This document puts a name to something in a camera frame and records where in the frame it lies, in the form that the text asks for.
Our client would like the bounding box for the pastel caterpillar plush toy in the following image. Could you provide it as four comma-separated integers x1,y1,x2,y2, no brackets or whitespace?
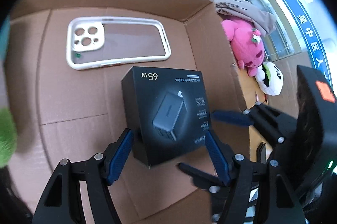
0,16,17,168

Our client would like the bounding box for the beige printed cloth bag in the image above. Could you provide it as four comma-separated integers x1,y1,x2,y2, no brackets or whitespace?
211,0,277,36

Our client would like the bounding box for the white clear phone case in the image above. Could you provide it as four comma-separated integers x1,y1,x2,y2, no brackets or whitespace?
66,16,171,70

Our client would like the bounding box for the white panda plush toy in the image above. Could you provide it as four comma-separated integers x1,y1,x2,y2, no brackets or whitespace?
255,61,283,96

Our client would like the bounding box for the black charger box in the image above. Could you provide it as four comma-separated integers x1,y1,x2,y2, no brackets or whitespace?
122,66,211,168

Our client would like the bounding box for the black tablet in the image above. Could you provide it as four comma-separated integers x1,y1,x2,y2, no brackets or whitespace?
257,142,267,164

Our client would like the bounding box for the pink plush toy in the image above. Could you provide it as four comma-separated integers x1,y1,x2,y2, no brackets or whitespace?
221,16,265,77

